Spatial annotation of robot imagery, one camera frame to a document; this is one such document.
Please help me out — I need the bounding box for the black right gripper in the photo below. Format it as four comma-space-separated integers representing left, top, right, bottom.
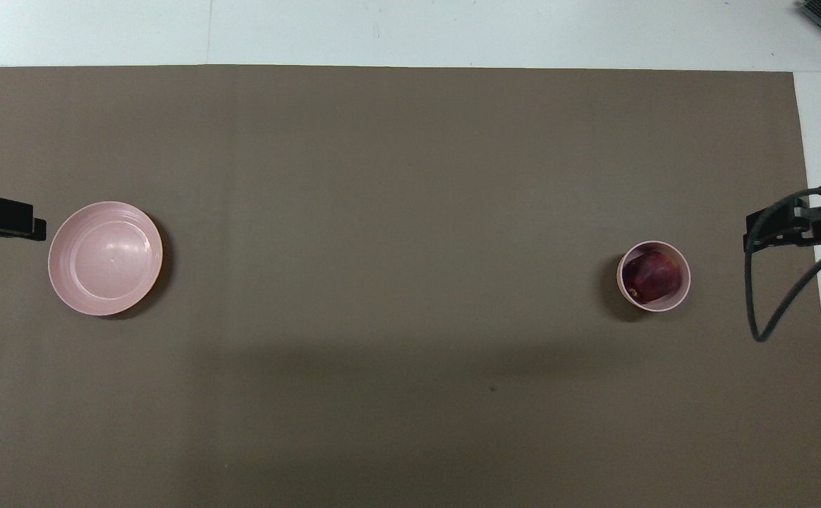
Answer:
743, 198, 821, 253

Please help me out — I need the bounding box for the dark red apple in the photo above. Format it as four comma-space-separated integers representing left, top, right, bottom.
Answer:
622, 251, 682, 304

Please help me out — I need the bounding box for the pink plate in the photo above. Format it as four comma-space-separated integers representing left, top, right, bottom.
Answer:
48, 201, 164, 316

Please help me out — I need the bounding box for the pink bowl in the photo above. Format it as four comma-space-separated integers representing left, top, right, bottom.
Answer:
616, 241, 691, 313

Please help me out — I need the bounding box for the brown table mat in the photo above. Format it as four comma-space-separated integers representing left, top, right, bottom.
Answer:
0, 65, 821, 508

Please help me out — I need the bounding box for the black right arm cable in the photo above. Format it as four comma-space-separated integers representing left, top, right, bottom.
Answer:
745, 185, 821, 343

